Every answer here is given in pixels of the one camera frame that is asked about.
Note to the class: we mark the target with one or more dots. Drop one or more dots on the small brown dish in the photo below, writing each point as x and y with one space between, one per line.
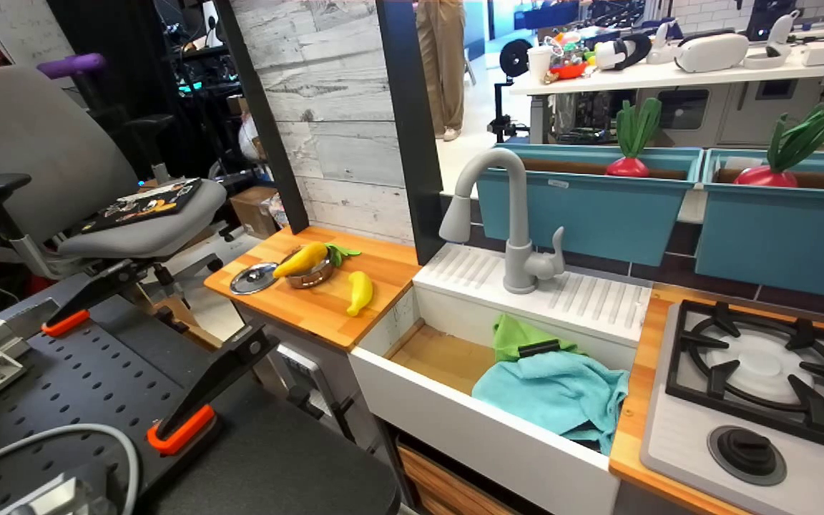
313 280

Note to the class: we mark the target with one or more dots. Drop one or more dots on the left radish plushie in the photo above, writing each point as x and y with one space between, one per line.
637 127

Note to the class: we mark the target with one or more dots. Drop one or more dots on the white background table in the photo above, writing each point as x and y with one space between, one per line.
735 107

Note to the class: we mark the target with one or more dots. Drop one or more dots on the radish plushie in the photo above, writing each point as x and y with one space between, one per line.
637 127
790 145

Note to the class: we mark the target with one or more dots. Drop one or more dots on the yellow carrot plushie green top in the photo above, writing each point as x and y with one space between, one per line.
313 253

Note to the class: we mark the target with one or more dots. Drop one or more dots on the yellow banana toy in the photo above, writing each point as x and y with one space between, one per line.
363 290

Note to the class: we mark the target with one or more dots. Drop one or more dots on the black perforated board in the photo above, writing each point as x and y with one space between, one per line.
85 406

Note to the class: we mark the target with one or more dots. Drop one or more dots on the black clamp orange tip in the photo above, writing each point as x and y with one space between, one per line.
197 417

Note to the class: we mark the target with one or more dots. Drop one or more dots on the white toy sink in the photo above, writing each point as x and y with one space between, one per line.
426 356

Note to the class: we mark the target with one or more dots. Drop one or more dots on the teal planter box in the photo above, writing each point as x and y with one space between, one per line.
617 218
763 234

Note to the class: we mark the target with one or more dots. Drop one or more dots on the right teal planter box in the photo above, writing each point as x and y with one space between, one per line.
763 234

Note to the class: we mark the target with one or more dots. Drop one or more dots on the green cloth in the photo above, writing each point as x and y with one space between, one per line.
516 340

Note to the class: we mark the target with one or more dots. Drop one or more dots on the right radish plushie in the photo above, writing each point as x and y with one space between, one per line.
790 145

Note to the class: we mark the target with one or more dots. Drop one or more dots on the grey office chair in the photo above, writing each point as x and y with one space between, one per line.
58 171

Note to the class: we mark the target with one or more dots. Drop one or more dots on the teal cloth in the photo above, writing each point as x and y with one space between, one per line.
561 394

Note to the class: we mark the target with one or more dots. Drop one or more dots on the toy stove top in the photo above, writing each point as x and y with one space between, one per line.
739 408

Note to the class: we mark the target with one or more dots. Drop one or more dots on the grey toy faucet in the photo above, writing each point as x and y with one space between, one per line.
521 264

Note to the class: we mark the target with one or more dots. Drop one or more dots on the round metal plate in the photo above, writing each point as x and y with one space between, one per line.
254 280

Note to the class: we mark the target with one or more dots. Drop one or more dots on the left teal planter box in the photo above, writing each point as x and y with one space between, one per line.
617 218

